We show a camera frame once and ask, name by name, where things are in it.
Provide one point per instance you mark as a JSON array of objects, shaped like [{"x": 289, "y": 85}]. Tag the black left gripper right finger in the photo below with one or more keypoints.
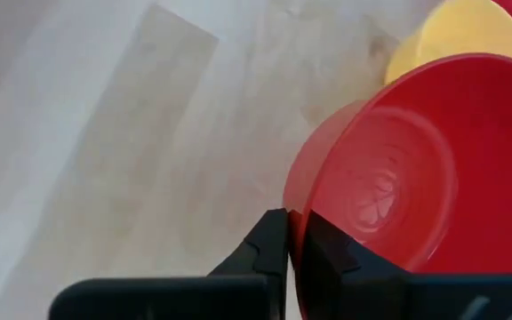
[{"x": 345, "y": 280}]

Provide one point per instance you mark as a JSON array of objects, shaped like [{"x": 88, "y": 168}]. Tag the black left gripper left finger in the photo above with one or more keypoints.
[{"x": 269, "y": 249}]

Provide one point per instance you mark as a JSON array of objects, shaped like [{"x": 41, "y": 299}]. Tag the yellow plastic mini bowl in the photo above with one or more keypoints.
[{"x": 460, "y": 31}]

